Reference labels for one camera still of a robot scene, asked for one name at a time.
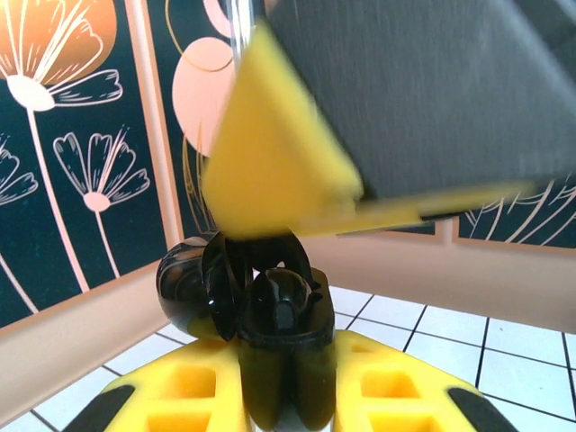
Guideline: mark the black earbud charging case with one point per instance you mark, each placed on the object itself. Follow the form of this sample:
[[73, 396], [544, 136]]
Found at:
[[189, 288]]

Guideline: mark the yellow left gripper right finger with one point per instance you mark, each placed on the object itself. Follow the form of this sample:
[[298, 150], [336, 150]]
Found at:
[[396, 387]]

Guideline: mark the aluminium frame post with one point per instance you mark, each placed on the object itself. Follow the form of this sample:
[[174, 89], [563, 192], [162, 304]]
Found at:
[[240, 27]]

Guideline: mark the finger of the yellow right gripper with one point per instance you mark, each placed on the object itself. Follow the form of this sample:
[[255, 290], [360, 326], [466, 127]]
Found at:
[[279, 157]]

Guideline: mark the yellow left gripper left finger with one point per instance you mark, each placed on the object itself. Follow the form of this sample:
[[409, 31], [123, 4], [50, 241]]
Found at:
[[189, 382]]

